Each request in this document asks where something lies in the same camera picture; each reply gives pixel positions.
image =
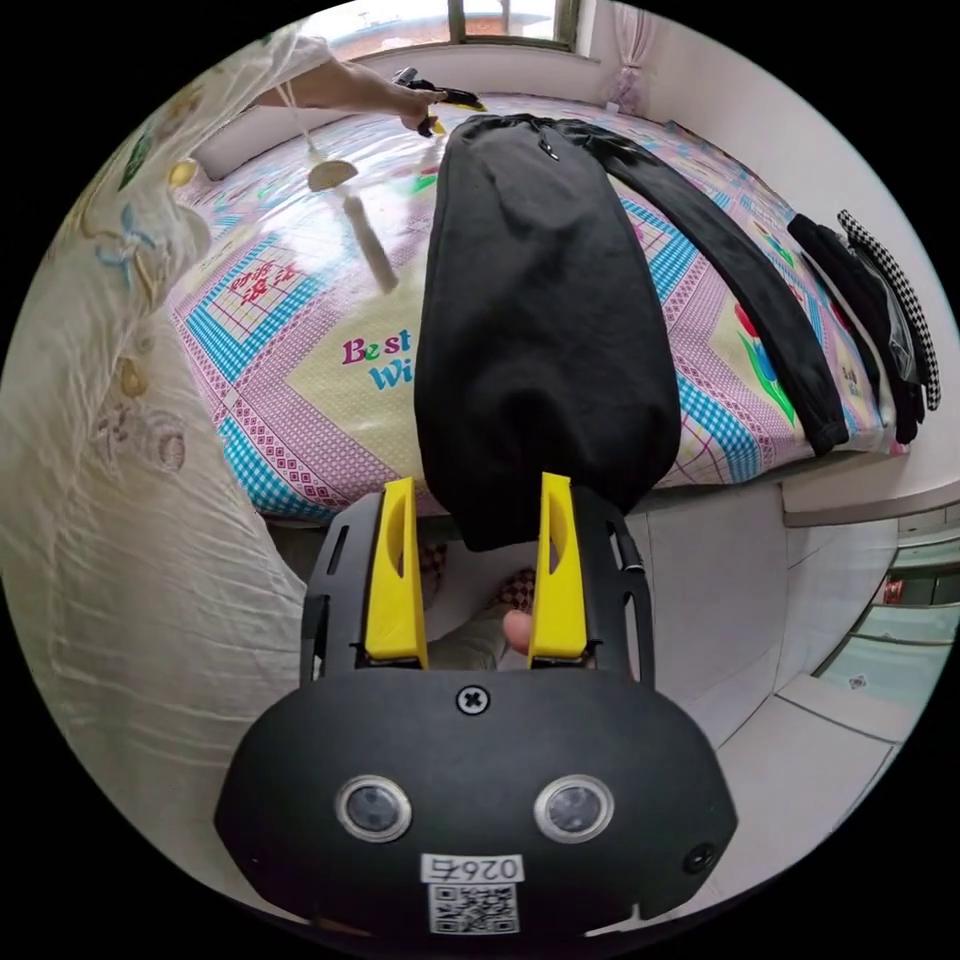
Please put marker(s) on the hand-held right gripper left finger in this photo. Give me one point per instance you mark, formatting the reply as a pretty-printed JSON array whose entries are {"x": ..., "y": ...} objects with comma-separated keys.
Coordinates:
[{"x": 396, "y": 585}]

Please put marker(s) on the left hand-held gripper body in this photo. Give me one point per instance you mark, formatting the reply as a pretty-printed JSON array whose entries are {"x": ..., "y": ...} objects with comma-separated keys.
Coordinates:
[{"x": 420, "y": 82}]

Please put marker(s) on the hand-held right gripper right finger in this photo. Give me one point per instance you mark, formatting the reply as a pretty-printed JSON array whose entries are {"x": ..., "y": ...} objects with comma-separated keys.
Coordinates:
[{"x": 561, "y": 592}]

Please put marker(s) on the black pants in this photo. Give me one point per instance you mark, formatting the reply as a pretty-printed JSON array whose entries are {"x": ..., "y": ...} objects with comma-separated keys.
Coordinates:
[{"x": 532, "y": 315}]

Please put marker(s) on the person's left forearm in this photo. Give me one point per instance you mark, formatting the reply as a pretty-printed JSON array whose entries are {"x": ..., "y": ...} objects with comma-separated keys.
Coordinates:
[{"x": 349, "y": 86}]

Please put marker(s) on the person's left hand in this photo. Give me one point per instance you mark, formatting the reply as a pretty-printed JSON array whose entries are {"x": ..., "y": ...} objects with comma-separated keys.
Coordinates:
[{"x": 406, "y": 101}]

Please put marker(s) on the window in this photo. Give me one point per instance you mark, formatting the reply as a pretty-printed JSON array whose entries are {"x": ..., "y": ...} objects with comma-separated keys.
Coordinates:
[{"x": 514, "y": 22}]

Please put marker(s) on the pink curtain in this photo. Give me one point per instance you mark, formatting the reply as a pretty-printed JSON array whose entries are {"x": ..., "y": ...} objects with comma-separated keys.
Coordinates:
[{"x": 628, "y": 64}]

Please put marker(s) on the bed with printed sheet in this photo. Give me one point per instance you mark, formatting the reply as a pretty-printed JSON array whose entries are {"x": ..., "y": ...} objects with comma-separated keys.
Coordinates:
[{"x": 300, "y": 315}]

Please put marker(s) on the pile of clothes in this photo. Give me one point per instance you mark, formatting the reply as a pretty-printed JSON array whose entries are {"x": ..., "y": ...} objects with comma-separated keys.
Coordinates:
[{"x": 851, "y": 281}]

